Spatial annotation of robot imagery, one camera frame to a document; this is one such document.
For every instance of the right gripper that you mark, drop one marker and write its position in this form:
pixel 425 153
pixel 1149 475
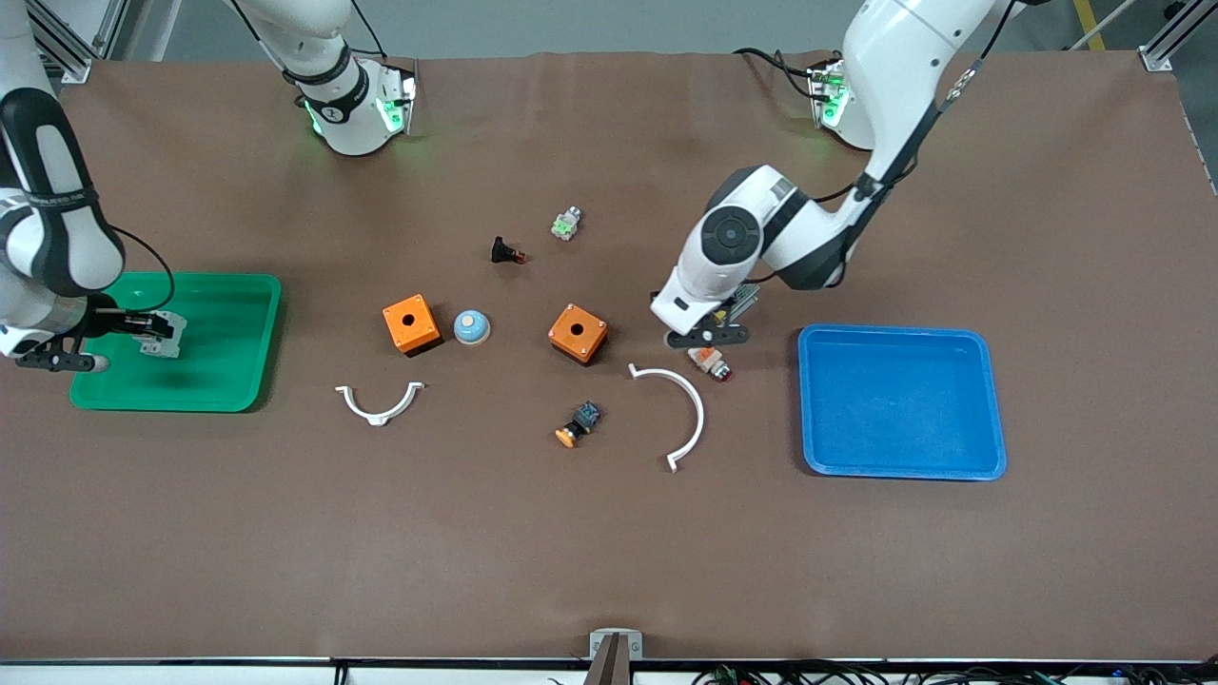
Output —
pixel 112 322

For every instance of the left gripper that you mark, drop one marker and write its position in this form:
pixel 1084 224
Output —
pixel 729 303

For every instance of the white grey circuit breaker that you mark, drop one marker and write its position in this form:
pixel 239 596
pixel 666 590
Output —
pixel 162 342

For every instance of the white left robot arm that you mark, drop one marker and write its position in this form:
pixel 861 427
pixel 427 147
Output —
pixel 885 57

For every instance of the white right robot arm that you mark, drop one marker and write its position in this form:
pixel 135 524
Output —
pixel 57 228

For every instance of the large white half-round pipe clamp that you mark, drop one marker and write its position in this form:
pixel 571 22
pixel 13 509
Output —
pixel 697 404

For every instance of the orange button box black base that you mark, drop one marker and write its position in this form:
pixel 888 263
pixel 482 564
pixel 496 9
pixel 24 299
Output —
pixel 423 333
pixel 590 328

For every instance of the green plastic tray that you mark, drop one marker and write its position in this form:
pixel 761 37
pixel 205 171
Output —
pixel 224 352

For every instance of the orange-capped black push button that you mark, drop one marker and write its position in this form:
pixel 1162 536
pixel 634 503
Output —
pixel 580 420

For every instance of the blue plastic tray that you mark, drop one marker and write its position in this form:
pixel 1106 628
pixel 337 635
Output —
pixel 904 400

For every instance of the black red indicator lamp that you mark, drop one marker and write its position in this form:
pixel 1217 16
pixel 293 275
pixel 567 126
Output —
pixel 500 250

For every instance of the light blue dome button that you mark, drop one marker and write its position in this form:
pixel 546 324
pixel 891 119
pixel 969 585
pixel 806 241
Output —
pixel 471 328

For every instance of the small white half-round pipe clamp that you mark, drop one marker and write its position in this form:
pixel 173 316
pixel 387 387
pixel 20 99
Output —
pixel 379 417

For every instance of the red-capped white push button switch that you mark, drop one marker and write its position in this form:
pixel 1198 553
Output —
pixel 709 362

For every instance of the green white switch module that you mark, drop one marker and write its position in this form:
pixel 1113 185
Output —
pixel 566 226

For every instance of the aluminium frame profile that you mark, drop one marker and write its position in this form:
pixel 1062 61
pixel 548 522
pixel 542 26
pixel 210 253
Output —
pixel 62 52
pixel 1156 57

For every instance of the grey metal edge bracket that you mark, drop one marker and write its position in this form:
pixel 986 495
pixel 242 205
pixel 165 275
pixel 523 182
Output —
pixel 614 656

